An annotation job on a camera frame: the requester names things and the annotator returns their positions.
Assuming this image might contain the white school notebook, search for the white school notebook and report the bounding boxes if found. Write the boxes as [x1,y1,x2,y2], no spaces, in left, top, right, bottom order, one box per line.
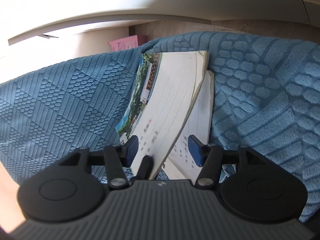
[116,50,209,179]
[163,71,214,183]

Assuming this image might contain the blue textured sofa cover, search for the blue textured sofa cover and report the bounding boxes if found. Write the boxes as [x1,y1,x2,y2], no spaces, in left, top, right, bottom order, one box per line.
[1,32,319,222]

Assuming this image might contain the pink paper sheet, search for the pink paper sheet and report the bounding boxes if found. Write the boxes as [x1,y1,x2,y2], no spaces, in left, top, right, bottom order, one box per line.
[108,35,148,51]

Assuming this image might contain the white desk with grey edge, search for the white desk with grey edge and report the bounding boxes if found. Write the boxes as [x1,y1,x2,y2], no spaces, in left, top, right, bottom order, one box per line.
[8,14,211,46]

